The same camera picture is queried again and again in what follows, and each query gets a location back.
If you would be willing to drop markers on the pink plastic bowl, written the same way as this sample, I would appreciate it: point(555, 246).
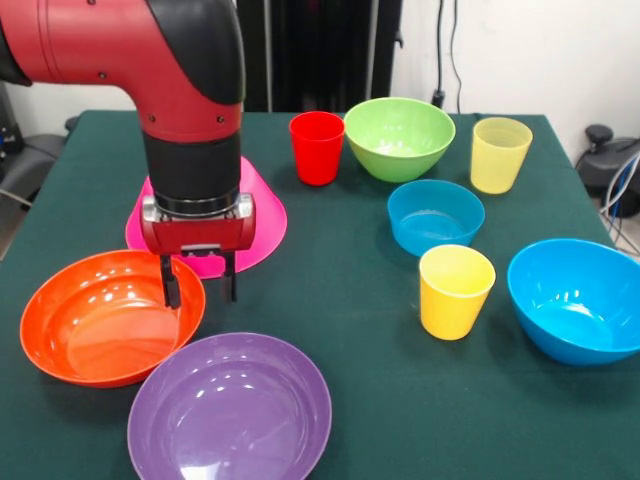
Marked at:
point(267, 215)

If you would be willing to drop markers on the small dark blue bowl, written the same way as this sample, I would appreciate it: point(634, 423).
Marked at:
point(435, 225)

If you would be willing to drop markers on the black floor device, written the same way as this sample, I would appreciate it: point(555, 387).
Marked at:
point(600, 165)
point(25, 160)

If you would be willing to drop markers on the translucent yellow-green plastic cup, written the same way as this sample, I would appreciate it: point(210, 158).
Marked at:
point(497, 165)

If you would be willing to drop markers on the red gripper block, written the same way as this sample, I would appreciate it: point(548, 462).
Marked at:
point(200, 237)

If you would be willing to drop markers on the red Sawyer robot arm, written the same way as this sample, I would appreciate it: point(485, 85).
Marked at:
point(150, 60)

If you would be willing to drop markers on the orange plastic bowl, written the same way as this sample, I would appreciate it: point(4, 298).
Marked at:
point(100, 330)

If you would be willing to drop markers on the dark green table cloth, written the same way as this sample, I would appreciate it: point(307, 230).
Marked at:
point(350, 280)

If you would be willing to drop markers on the large light blue bowl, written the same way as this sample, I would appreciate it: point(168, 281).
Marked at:
point(575, 310)

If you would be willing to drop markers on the yellow plastic cup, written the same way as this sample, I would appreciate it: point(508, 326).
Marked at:
point(450, 310)

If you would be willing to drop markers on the red plastic cup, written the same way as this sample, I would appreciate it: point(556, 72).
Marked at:
point(317, 155)

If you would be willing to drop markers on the green plastic bowl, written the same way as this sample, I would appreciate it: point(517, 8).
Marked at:
point(400, 160)

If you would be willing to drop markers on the purple plastic bowl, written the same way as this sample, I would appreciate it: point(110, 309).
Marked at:
point(230, 420)

